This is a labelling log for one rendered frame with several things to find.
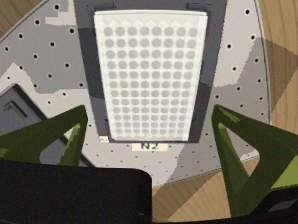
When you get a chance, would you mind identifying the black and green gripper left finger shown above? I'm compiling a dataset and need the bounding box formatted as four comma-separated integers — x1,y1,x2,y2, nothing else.
0,105,88,166

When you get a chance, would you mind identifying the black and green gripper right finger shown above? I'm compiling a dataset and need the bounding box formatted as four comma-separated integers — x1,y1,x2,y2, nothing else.
211,104,298,217

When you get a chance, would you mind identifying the light grey rectangular base plate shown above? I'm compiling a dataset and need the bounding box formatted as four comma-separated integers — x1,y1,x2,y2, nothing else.
0,0,271,188

